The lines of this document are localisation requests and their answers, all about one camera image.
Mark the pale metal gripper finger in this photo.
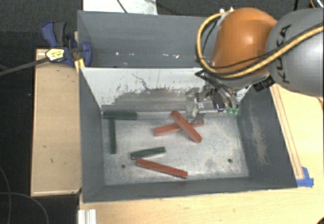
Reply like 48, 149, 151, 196
193, 111, 205, 124
185, 90, 201, 118

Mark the red-brown flat block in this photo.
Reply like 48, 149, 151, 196
170, 109, 204, 144
153, 120, 205, 137
135, 158, 189, 180

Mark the grey metal bin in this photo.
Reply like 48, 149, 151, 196
76, 10, 298, 203

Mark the dark green flat block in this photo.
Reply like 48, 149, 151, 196
102, 111, 138, 121
108, 119, 118, 155
130, 146, 167, 161

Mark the pale wood flat board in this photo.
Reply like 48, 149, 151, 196
30, 48, 83, 197

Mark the black cylinder on white bracket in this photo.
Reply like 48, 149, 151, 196
252, 77, 276, 93

